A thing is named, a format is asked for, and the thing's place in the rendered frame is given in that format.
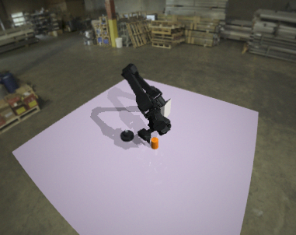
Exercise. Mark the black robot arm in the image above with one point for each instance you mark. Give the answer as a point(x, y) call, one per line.
point(147, 100)

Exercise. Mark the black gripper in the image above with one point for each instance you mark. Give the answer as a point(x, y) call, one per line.
point(146, 134)

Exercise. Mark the orange tapered knob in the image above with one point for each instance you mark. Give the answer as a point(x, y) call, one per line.
point(154, 143)

